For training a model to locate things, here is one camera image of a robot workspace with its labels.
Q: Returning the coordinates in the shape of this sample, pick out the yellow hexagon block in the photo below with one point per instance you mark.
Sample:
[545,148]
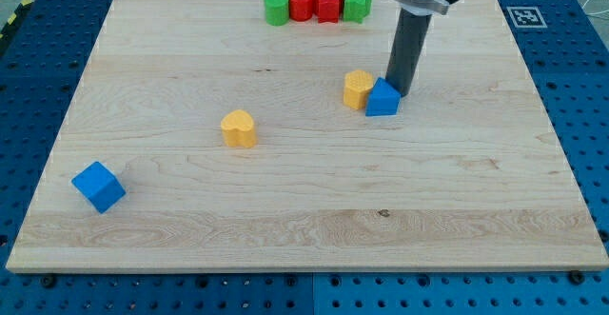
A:
[357,86]

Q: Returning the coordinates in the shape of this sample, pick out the yellow heart block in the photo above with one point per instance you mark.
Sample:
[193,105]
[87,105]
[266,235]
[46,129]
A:
[239,130]

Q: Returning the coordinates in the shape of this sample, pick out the blue triangle block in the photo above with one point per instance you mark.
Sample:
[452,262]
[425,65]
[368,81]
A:
[383,99]

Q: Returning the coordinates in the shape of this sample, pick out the wooden board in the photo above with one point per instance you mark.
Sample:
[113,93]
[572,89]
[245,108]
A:
[468,175]

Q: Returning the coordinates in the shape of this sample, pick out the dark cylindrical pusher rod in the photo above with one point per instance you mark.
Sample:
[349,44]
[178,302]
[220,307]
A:
[406,50]

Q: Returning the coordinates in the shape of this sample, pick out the red star block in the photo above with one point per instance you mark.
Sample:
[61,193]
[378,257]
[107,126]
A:
[328,10]

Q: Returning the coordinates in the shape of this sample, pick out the green cylinder block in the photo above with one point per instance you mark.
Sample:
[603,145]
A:
[276,12]

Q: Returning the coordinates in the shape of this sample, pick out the red cylinder block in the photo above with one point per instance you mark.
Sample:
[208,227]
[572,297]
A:
[300,10]

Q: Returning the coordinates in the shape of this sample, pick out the green star block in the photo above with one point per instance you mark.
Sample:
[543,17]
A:
[356,10]

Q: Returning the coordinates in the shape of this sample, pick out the blue cube block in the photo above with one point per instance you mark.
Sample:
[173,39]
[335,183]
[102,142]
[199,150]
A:
[100,186]

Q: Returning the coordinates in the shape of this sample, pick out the white fiducial marker tag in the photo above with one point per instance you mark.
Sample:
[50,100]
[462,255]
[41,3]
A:
[526,17]

